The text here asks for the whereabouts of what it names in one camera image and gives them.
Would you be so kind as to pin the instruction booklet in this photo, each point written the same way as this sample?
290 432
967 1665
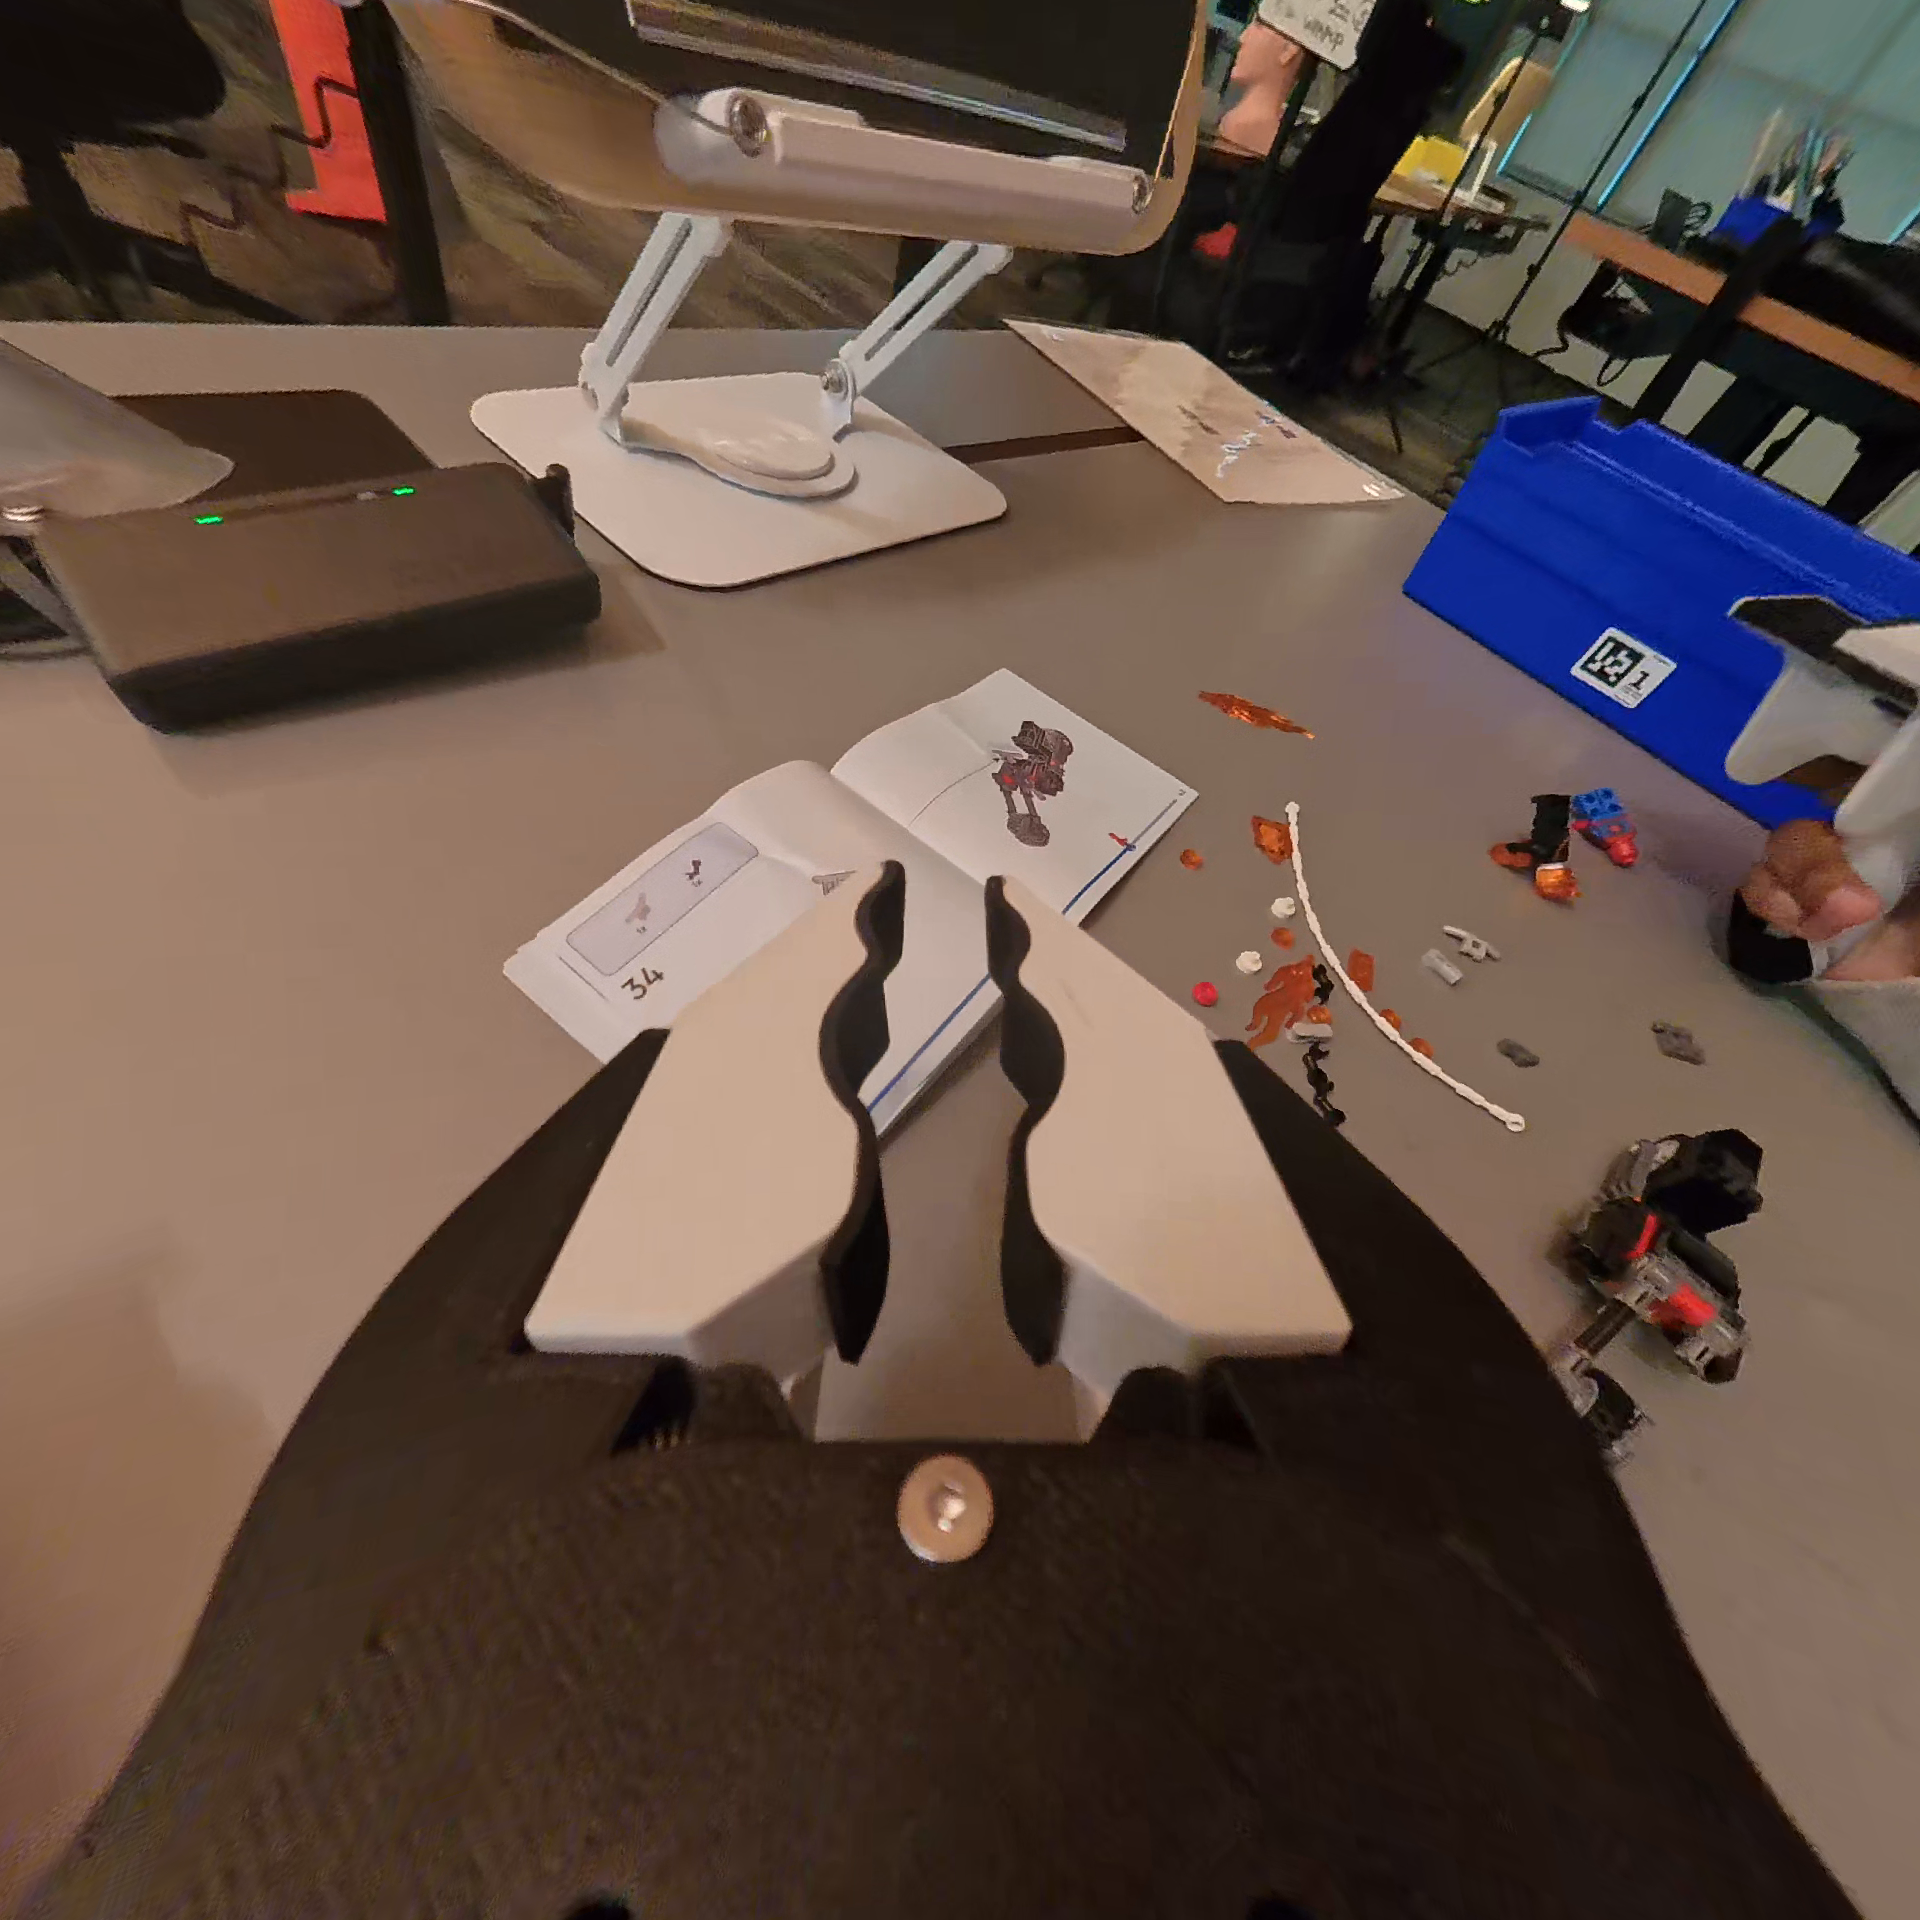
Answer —
749 901

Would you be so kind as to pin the orange flame minifigure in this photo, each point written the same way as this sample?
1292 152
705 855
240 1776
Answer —
1545 840

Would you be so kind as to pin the blue plastic bin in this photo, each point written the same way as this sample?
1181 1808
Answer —
1577 540

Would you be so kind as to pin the grey flat pouch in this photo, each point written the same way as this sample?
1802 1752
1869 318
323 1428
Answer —
92 436

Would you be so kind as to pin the yellow box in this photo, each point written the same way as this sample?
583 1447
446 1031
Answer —
1435 161

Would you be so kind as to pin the grey lego wing piece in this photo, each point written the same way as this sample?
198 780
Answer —
1473 942

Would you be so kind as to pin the black power bank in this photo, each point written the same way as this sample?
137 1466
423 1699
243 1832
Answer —
300 583

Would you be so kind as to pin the pale mannequin head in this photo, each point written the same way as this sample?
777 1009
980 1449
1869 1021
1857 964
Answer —
1274 74

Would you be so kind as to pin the printed paper sheet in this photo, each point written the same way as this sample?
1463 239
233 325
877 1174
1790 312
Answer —
1199 413

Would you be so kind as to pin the red blue minifigure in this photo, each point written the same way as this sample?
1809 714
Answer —
1607 826

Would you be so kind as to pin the orange traffic cone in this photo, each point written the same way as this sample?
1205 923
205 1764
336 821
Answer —
333 108

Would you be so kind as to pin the white laptop stand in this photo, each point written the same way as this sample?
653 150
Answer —
749 496

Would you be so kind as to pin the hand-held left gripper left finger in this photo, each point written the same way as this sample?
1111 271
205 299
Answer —
705 1200

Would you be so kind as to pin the orange lego flame piece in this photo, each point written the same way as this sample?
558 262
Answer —
1284 999

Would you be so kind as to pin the orange lego wedge plates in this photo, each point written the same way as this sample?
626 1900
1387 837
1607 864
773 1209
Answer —
1274 837

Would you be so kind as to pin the white wall chart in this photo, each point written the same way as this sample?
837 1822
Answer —
1313 28

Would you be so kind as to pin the black lego motorcycle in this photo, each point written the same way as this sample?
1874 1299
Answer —
1664 1247

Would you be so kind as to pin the long orange lego flame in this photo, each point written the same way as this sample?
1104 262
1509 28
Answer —
1256 715

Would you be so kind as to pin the person's right hand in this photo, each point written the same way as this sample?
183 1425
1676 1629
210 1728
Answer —
1809 877

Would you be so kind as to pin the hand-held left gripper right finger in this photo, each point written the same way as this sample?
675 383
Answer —
1188 1200

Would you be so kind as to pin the black office chair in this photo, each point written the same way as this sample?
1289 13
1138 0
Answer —
1365 178

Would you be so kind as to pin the wooden desk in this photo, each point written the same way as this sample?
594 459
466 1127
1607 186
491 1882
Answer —
396 150
1728 294

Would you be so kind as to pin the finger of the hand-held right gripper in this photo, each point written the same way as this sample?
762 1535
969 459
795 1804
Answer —
1799 616
1829 714

